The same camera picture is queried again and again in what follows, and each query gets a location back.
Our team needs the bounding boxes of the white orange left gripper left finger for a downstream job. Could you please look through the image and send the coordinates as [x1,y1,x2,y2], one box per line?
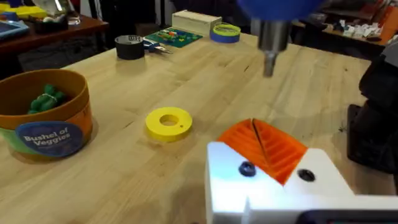
[206,118,284,224]

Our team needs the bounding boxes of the white orange left gripper right finger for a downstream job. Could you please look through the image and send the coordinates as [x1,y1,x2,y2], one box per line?
[252,119,356,196]

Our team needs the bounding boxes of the blue electric screwdriver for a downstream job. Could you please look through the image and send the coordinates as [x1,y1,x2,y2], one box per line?
[235,0,325,78]

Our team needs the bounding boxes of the orange toy vegetable tub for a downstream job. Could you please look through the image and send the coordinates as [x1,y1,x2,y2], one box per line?
[0,68,94,158]

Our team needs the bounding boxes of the yellow disc with holes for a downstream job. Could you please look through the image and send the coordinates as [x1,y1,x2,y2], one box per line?
[144,106,193,143]

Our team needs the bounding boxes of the blue tape roll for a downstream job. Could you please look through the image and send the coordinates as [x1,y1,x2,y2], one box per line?
[210,30,241,44]

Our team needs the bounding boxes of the yellow-green tape roll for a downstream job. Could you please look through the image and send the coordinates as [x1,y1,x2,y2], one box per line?
[212,22,242,37]

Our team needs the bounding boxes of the green board with toy blocks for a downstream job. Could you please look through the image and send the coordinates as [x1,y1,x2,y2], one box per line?
[144,27,204,49]

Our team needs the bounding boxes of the heap of white parts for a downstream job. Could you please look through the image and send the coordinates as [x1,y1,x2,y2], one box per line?
[331,19,384,40]

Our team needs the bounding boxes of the pale wooden box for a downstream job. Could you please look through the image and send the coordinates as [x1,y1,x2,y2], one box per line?
[171,9,223,37]

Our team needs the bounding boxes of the black tape roll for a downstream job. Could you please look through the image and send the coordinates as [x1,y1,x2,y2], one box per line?
[114,34,146,61]

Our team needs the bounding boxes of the dark brown side table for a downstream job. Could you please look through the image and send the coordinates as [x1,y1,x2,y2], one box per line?
[0,14,110,57]

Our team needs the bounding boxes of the yellow toy blocks heap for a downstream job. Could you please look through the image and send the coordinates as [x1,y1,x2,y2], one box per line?
[0,2,48,20]

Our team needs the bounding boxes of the blue tray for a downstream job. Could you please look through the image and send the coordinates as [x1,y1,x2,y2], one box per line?
[0,19,30,40]

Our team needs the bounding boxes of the blue-handled pliers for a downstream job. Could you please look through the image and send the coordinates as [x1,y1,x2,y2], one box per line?
[143,38,174,55]

